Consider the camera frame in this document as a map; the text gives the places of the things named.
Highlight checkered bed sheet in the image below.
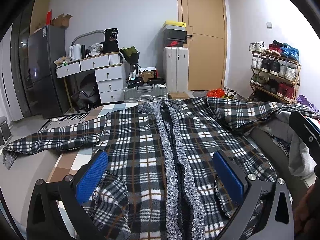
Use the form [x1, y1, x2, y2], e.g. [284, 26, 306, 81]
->
[47, 102, 138, 183]

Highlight cardboard box on floor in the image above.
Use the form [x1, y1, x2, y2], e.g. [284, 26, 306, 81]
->
[168, 92, 190, 100]

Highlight white electric kettle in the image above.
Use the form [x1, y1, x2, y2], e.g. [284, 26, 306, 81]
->
[69, 44, 82, 61]

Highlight black refrigerator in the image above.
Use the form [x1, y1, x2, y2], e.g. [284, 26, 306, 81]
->
[28, 25, 69, 119]

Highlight plaid fleece cardigan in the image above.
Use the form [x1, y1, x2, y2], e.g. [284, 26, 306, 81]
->
[3, 98, 319, 239]

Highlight grey hoodie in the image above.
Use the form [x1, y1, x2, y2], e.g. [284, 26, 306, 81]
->
[258, 111, 316, 178]

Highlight orange plastic bag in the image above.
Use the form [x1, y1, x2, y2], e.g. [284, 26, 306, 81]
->
[207, 88, 225, 98]

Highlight white drawer desk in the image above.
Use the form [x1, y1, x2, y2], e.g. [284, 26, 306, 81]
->
[55, 52, 126, 104]

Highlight stacked shoe boxes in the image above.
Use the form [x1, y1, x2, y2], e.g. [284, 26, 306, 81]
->
[162, 20, 187, 47]

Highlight bamboo shoe rack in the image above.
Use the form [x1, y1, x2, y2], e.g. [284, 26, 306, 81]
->
[248, 40, 301, 104]

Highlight right hand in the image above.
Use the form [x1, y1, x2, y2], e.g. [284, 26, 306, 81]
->
[293, 184, 319, 239]

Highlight wooden door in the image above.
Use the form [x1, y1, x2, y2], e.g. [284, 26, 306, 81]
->
[178, 0, 227, 90]

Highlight white upright suitcase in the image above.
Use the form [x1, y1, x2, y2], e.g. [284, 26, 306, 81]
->
[163, 47, 189, 93]

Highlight silver aluminium suitcase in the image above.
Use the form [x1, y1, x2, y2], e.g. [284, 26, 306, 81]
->
[123, 84, 168, 102]

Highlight black bag under desk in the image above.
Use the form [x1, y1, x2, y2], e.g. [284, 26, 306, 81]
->
[71, 83, 100, 113]

